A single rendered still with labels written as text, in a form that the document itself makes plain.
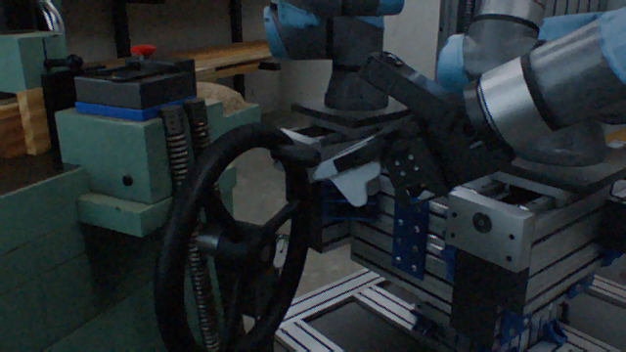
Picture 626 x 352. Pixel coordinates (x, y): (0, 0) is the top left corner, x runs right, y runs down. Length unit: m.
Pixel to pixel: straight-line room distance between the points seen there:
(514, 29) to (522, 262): 0.39
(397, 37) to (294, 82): 1.02
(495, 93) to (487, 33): 0.14
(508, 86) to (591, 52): 0.07
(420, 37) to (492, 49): 3.45
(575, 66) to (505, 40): 0.15
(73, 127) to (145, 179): 0.11
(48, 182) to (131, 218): 0.10
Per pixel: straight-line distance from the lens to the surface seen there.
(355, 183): 0.60
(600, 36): 0.51
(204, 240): 0.67
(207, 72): 1.09
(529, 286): 0.96
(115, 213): 0.65
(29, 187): 0.65
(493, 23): 0.65
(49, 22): 0.96
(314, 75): 4.59
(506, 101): 0.52
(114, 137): 0.64
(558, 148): 0.97
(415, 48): 4.11
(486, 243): 0.92
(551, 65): 0.52
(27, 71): 0.78
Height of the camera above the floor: 1.11
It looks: 19 degrees down
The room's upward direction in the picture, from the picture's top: straight up
